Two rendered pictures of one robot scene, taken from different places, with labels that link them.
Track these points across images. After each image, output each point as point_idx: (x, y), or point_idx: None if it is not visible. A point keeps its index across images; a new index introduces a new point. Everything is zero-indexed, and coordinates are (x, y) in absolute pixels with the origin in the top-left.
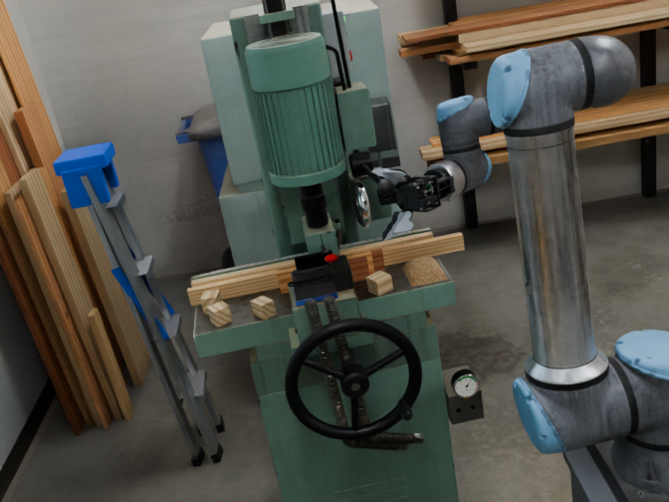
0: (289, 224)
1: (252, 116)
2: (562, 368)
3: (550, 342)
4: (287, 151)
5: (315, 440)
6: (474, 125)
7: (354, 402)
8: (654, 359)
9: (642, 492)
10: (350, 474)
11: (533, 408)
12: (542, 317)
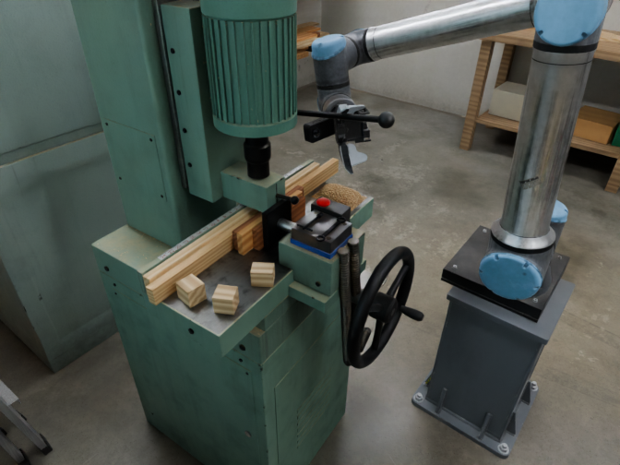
0: (211, 182)
1: (149, 60)
2: (544, 234)
3: (542, 218)
4: (271, 95)
5: (292, 377)
6: (350, 62)
7: (382, 326)
8: (554, 211)
9: (535, 298)
10: (306, 388)
11: (532, 270)
12: (542, 201)
